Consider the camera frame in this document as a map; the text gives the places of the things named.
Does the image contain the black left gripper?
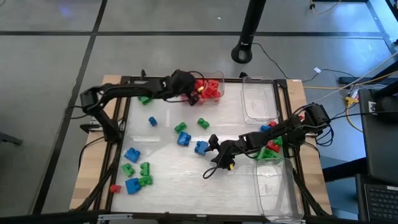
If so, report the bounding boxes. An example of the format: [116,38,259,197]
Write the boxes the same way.
[169,68,206,107]

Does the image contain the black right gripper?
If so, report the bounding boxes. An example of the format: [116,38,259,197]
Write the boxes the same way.
[207,133,249,171]

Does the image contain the clear plastic bin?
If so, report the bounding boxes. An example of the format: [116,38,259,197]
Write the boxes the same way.
[253,157,305,221]
[176,70,226,105]
[241,76,280,126]

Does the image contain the glossy white table cover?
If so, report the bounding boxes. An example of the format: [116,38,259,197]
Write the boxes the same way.
[111,80,295,216]

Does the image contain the black power strip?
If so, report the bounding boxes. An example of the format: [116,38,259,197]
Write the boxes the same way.
[338,76,376,85]

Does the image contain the black laptop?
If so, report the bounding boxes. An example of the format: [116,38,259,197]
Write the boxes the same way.
[356,174,398,222]

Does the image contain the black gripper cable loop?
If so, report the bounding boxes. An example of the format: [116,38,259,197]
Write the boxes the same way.
[202,155,233,180]

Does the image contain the black aluminium table frame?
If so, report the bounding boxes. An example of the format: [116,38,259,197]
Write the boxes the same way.
[93,74,332,218]

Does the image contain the black floor cable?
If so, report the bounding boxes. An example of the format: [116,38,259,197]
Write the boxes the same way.
[251,42,357,82]

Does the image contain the black cable bundle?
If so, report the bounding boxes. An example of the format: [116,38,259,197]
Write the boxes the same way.
[292,161,331,217]
[74,136,125,212]

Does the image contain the dark blue cable bundle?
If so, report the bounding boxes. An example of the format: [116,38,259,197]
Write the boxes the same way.
[314,123,335,147]

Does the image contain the silver bracket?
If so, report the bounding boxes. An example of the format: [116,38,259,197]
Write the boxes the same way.
[96,213,134,223]

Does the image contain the yellow floor cable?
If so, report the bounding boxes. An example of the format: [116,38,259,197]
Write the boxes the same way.
[303,51,398,91]

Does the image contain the black floor bracket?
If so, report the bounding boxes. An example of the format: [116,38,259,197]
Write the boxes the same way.
[0,132,24,146]

